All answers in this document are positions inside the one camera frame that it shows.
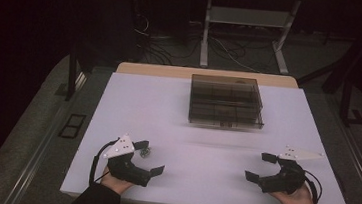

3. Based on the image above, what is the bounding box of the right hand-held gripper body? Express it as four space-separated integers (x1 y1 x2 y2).
256 142 326 200

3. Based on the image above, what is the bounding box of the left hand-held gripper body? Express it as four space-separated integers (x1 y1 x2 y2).
100 131 158 189

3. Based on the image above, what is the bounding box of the small dark green trinket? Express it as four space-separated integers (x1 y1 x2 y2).
138 146 152 159

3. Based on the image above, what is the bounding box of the smoky transparent drawer box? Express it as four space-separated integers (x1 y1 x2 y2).
186 72 269 131

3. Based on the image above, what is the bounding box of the person's left hand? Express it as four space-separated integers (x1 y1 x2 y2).
99 165 136 197

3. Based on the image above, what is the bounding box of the person's right hand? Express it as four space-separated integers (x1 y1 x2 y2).
268 179 319 204

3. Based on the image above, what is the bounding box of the black metal stand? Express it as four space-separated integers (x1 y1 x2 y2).
64 42 90 104
337 76 362 129

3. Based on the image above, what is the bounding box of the black diagonal bar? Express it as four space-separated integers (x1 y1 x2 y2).
295 1 362 97

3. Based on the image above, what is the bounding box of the white metal stand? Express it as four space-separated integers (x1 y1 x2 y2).
197 0 302 77

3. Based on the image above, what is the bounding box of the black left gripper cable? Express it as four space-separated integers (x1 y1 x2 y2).
88 136 120 189

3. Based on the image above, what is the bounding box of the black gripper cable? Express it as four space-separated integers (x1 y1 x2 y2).
301 169 326 204
88 136 120 189

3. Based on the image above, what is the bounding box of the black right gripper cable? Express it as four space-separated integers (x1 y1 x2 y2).
301 169 326 204

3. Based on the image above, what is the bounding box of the tangle of floor cables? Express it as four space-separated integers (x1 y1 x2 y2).
128 11 278 76

